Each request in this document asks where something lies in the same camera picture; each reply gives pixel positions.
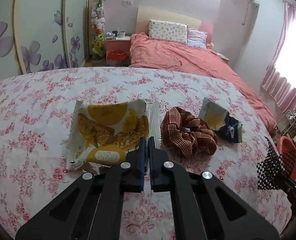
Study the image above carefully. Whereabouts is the yellow lemon snack wrapper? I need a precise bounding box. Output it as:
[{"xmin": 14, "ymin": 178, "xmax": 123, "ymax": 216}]
[{"xmin": 66, "ymin": 99, "xmax": 160, "ymax": 171}]

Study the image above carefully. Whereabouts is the pink floral tablecloth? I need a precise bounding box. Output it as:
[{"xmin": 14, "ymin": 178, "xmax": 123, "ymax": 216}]
[{"xmin": 0, "ymin": 67, "xmax": 291, "ymax": 237}]

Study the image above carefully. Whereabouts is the white floral pillow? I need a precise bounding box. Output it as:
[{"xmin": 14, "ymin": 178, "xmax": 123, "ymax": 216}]
[{"xmin": 149, "ymin": 20, "xmax": 188, "ymax": 44}]

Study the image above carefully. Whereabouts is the striped pink pillow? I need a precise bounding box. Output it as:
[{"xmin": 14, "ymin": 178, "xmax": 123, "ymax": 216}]
[{"xmin": 187, "ymin": 27, "xmax": 208, "ymax": 50}]

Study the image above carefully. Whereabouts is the stuffed toys hanging column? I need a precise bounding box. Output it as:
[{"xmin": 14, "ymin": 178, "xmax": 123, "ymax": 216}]
[{"xmin": 91, "ymin": 0, "xmax": 105, "ymax": 61}]

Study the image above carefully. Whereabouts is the navy yellow small wrapper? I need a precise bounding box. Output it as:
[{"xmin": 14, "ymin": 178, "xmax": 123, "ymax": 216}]
[{"xmin": 198, "ymin": 98, "xmax": 242, "ymax": 144}]

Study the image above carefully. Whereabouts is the white wire rack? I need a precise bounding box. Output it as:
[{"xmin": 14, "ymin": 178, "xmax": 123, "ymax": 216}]
[{"xmin": 273, "ymin": 109, "xmax": 296, "ymax": 144}]

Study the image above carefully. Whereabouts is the red bin under nightstand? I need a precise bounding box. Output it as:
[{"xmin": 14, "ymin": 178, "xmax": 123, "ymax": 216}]
[{"xmin": 106, "ymin": 50, "xmax": 128, "ymax": 67}]

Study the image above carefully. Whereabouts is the orange plastic laundry basket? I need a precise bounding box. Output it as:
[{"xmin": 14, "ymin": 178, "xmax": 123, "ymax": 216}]
[{"xmin": 277, "ymin": 137, "xmax": 296, "ymax": 180}]

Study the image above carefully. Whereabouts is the bed with coral duvet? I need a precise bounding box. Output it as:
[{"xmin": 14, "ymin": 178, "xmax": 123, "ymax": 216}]
[{"xmin": 130, "ymin": 7, "xmax": 277, "ymax": 135}]

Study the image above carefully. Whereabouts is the floral sliding wardrobe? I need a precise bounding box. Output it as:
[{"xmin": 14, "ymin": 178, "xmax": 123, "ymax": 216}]
[{"xmin": 0, "ymin": 0, "xmax": 89, "ymax": 81}]

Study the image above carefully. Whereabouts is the pink right nightstand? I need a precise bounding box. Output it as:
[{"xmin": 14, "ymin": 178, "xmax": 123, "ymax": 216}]
[{"xmin": 216, "ymin": 52, "xmax": 229, "ymax": 64}]

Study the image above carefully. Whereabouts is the pink nightstand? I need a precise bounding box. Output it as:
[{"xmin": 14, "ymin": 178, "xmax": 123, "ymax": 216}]
[
  {"xmin": 216, "ymin": 52, "xmax": 229, "ymax": 64},
  {"xmin": 105, "ymin": 36, "xmax": 131, "ymax": 60}
]

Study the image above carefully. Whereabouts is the black mesh mat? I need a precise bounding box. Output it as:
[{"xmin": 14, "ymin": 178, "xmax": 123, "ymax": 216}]
[{"xmin": 256, "ymin": 137, "xmax": 285, "ymax": 190}]

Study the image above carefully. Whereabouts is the pink window curtain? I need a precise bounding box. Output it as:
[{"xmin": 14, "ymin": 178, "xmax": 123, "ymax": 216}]
[{"xmin": 261, "ymin": 2, "xmax": 296, "ymax": 112}]

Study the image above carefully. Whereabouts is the brown knitted scrunchie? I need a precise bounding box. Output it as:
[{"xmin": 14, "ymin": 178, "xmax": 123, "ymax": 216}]
[{"xmin": 160, "ymin": 107, "xmax": 217, "ymax": 159}]

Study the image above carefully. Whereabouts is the pink left nightstand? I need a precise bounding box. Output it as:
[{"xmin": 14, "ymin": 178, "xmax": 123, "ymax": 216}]
[{"xmin": 105, "ymin": 36, "xmax": 131, "ymax": 60}]

